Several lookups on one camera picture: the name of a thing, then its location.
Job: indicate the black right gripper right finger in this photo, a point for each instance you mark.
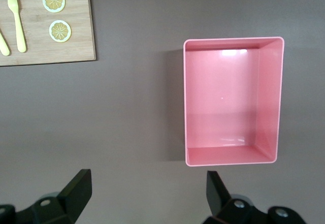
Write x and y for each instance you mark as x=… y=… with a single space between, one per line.
x=221 y=203

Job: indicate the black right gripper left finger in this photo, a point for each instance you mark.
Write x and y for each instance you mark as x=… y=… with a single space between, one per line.
x=71 y=203

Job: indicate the pink plastic bin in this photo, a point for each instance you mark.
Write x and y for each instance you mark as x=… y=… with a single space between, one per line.
x=221 y=94

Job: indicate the wooden cutting board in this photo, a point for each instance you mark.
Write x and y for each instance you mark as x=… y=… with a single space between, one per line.
x=38 y=53

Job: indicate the yellow plastic knife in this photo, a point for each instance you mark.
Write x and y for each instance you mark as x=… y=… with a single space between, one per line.
x=3 y=48

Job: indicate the toy lemon slice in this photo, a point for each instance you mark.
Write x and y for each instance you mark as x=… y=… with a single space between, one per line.
x=60 y=31
x=53 y=0

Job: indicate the yellow plastic fork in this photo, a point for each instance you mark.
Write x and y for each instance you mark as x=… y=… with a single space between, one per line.
x=19 y=31

